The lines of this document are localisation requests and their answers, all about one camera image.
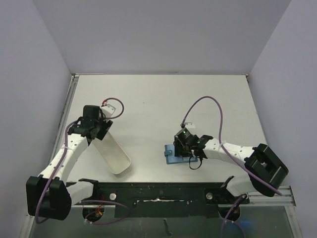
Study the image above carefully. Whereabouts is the blue leather card holder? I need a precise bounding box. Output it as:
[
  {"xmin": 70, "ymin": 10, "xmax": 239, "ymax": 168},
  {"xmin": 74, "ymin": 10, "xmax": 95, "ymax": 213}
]
[{"xmin": 164, "ymin": 144, "xmax": 189, "ymax": 165}]

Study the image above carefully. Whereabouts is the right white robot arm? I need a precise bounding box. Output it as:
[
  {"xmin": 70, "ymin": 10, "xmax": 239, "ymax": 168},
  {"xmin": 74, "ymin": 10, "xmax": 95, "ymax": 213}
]
[{"xmin": 173, "ymin": 128, "xmax": 289, "ymax": 203}]

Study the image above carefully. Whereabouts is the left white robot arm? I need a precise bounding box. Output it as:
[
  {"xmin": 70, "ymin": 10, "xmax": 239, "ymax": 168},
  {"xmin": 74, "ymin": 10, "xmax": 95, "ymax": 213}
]
[{"xmin": 26, "ymin": 104, "xmax": 116, "ymax": 224}]

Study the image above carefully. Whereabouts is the white oblong plastic tray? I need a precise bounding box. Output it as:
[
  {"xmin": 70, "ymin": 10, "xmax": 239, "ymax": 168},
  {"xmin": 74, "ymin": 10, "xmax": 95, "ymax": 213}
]
[{"xmin": 92, "ymin": 132, "xmax": 131, "ymax": 176}]

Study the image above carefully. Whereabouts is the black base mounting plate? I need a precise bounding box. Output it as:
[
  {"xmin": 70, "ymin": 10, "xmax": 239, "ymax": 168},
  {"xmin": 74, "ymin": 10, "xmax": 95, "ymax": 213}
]
[{"xmin": 82, "ymin": 182, "xmax": 249, "ymax": 222}]

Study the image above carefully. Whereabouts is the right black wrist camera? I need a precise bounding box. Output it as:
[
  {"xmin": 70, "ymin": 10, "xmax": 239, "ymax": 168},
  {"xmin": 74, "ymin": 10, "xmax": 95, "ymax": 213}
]
[{"xmin": 174, "ymin": 122, "xmax": 197, "ymax": 144}]

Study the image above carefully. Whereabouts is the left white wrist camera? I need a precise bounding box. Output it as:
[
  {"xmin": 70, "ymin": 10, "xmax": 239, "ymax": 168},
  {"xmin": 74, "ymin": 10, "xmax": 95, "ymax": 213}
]
[{"xmin": 100, "ymin": 104, "xmax": 116, "ymax": 119}]

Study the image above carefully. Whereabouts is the aluminium left side rail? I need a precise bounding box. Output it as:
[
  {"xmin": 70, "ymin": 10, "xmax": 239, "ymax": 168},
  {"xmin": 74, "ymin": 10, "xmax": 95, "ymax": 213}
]
[{"xmin": 48, "ymin": 73, "xmax": 80, "ymax": 166}]

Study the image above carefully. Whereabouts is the aluminium rail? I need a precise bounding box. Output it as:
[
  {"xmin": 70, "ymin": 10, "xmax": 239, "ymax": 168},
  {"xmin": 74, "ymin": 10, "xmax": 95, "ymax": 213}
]
[
  {"xmin": 19, "ymin": 184, "xmax": 298, "ymax": 238},
  {"xmin": 48, "ymin": 73, "xmax": 80, "ymax": 166}
]

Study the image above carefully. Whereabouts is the aluminium front rail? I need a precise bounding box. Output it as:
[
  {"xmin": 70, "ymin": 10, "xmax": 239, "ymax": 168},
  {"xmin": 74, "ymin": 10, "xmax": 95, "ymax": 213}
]
[{"xmin": 19, "ymin": 184, "xmax": 298, "ymax": 238}]

